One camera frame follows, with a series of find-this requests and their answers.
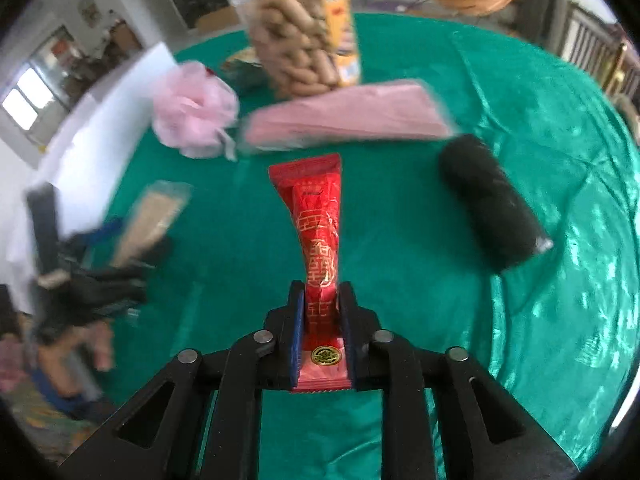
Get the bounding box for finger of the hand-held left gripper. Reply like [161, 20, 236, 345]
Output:
[120, 237, 173, 275]
[70, 216, 126, 257]

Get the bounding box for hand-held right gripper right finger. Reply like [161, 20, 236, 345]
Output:
[339, 281, 581, 480]

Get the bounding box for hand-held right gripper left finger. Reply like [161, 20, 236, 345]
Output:
[59, 281, 306, 480]

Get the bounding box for cotton swabs bag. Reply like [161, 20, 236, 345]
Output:
[110, 180, 193, 268]

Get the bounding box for red snack packet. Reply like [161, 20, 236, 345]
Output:
[268, 153, 353, 393]

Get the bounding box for white cardboard box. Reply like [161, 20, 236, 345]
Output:
[5, 42, 178, 301]

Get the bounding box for teal patterned pouch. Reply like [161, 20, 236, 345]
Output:
[220, 47, 268, 93]

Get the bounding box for person's left hand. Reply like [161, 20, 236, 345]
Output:
[35, 317, 116, 396]

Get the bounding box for green tablecloth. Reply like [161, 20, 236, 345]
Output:
[87, 12, 640, 480]

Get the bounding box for glass sliding door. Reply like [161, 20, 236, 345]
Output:
[0, 25, 76, 136]

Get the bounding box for pink mesh bath loofah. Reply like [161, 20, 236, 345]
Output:
[151, 60, 241, 161]

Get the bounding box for wooden dining chairs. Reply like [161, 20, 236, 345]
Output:
[65, 17, 146, 91]

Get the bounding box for black roll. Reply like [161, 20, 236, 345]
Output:
[439, 133, 555, 275]

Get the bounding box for pink sheets plastic packet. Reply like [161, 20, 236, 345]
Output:
[237, 79, 458, 153]

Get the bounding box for brown cardboard box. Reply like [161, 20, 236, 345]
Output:
[195, 7, 241, 33]

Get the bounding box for clear jar of puffed snacks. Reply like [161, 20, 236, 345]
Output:
[222, 0, 363, 101]

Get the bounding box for wooden railing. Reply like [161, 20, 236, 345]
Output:
[560, 2, 640, 106]

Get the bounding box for grey curtain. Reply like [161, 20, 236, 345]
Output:
[525, 0, 571, 53]

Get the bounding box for framed wall picture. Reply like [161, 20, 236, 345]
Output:
[77, 0, 101, 28]

